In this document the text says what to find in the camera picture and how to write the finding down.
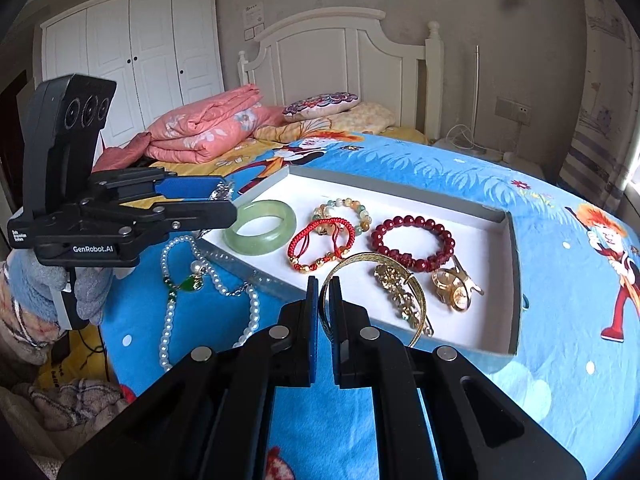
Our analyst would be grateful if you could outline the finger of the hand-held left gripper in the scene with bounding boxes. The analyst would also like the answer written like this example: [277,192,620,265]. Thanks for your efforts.
[82,199,237,241]
[90,166,228,202]

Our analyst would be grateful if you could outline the blue cartoon printed blanket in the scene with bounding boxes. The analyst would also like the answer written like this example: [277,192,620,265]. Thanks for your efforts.
[107,130,640,480]

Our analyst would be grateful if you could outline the white wooden headboard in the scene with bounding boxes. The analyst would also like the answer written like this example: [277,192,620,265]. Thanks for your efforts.
[237,7,445,133]

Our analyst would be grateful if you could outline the red string bracelet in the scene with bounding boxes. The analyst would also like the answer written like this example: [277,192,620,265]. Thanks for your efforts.
[286,216,357,275]

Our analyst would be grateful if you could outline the green jade bangle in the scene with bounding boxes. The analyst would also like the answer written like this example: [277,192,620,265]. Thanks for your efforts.
[223,200,297,256]

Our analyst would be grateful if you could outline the person's left hand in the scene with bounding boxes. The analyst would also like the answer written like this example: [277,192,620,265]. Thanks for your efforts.
[10,249,113,328]

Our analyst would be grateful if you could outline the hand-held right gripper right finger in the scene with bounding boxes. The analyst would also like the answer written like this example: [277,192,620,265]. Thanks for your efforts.
[329,276,586,480]

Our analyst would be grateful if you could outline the gold ornate hair clip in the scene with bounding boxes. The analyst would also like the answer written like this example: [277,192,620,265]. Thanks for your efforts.
[374,262,421,331]

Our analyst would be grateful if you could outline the dark red bead bracelet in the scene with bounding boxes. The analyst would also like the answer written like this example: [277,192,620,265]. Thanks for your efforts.
[370,214,457,273]

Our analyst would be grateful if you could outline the multicolour stone bead bracelet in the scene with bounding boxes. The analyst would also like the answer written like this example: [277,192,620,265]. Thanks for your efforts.
[312,197,373,233]

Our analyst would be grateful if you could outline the white shallow tray box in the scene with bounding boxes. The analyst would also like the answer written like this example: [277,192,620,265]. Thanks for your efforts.
[200,165,525,356]

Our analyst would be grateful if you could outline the white paper wall notice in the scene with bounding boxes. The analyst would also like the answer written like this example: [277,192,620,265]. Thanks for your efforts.
[243,2,266,41]

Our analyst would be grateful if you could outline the pink folded quilt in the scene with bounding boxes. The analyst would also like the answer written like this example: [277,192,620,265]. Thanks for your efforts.
[145,84,286,163]

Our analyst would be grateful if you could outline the mandala patterned pillow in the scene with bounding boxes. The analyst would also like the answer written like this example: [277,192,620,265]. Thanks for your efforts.
[282,91,361,123]

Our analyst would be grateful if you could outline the person's left forearm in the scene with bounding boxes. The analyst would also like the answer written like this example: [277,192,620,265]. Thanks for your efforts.
[0,260,66,367]

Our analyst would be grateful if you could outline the white cable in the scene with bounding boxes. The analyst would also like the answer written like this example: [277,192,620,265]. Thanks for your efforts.
[442,122,506,156]

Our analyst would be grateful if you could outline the small ornate metal clip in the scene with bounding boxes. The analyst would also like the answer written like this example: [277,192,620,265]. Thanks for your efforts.
[450,254,485,297]

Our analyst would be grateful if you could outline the white wardrobe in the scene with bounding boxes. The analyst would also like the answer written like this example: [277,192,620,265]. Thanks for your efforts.
[40,0,225,148]

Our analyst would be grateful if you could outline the pearl necklace with green pendant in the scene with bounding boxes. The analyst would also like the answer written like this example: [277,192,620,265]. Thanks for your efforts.
[159,234,261,372]

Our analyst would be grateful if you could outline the gold bangle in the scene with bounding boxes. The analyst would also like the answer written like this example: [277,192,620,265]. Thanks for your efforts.
[320,251,435,348]

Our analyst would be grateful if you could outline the beige floral pillow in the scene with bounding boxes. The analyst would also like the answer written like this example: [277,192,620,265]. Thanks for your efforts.
[252,102,398,141]

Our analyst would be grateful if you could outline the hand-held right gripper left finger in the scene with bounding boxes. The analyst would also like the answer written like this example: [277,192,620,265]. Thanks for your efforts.
[57,275,321,480]

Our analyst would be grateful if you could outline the person's plaid clothing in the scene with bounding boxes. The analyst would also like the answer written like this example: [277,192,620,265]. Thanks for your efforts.
[0,375,132,461]

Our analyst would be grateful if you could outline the thin silver chain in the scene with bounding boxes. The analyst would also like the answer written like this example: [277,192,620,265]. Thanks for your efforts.
[220,280,253,301]

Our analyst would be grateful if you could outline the printed beige curtain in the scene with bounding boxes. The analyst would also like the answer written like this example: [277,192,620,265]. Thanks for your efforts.
[559,0,640,211]

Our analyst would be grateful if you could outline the window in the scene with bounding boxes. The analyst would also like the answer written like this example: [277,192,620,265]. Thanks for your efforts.
[627,110,640,196]

